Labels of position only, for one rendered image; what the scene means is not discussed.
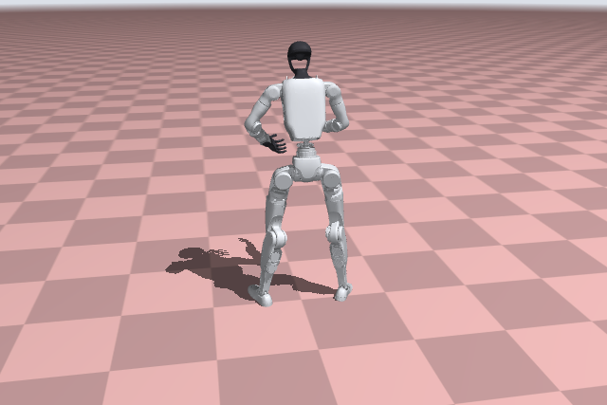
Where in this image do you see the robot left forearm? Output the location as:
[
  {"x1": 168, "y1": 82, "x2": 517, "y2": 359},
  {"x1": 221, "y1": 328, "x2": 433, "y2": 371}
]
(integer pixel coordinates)
[{"x1": 246, "y1": 128, "x2": 271, "y2": 146}]

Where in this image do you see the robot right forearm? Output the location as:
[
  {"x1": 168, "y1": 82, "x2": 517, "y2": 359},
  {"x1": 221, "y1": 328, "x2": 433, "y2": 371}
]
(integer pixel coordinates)
[{"x1": 322, "y1": 119, "x2": 339, "y2": 133}]

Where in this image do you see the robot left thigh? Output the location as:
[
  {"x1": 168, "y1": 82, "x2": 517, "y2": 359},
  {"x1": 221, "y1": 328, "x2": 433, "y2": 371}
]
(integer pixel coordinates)
[{"x1": 266, "y1": 164, "x2": 294, "y2": 249}]

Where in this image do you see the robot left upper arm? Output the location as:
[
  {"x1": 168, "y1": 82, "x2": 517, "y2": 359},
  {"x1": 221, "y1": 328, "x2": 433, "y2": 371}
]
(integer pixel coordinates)
[{"x1": 244, "y1": 83, "x2": 283, "y2": 133}]

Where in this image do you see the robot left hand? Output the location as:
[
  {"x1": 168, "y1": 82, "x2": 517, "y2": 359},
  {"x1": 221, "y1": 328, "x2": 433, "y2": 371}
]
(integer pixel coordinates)
[{"x1": 263, "y1": 134, "x2": 286, "y2": 154}]

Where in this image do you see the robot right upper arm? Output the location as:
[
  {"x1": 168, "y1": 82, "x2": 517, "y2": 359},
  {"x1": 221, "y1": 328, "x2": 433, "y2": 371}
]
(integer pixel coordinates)
[{"x1": 323, "y1": 82, "x2": 349, "y2": 131}]

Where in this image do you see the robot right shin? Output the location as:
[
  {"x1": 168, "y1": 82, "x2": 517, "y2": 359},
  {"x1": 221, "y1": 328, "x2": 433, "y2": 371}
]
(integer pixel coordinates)
[{"x1": 330, "y1": 226, "x2": 348, "y2": 289}]

